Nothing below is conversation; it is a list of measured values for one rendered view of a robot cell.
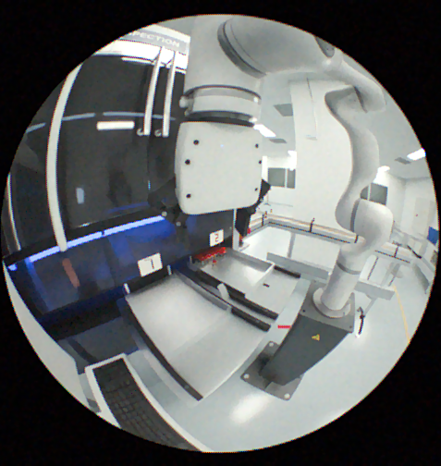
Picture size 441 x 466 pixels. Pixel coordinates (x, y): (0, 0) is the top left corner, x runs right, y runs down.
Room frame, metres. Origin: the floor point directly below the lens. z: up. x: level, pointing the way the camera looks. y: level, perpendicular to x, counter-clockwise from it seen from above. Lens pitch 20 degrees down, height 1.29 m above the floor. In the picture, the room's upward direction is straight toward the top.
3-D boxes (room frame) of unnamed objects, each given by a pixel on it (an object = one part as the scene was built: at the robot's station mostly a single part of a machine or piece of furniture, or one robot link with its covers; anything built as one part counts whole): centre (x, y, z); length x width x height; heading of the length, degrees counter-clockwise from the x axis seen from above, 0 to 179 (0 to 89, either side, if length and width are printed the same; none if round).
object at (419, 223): (1.38, -7.31, 1.02); 1.20 x 0.43 x 2.05; 138
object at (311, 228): (1.00, -1.03, 0.92); 1.90 x 0.16 x 0.16; 48
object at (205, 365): (0.42, 0.01, 0.87); 0.70 x 0.48 x 0.02; 138
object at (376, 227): (0.29, -0.48, 1.16); 0.19 x 0.12 x 0.24; 21
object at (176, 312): (0.34, 0.18, 0.90); 0.34 x 0.26 x 0.04; 48
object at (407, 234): (1.06, -3.84, 0.46); 0.94 x 0.94 x 0.93
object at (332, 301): (0.32, -0.47, 0.95); 0.19 x 0.19 x 0.18
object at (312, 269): (0.90, -1.14, 0.49); 1.60 x 0.08 x 0.12; 48
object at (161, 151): (0.60, 0.08, 1.50); 0.43 x 0.01 x 0.59; 138
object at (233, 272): (0.60, -0.05, 0.90); 0.34 x 0.26 x 0.04; 48
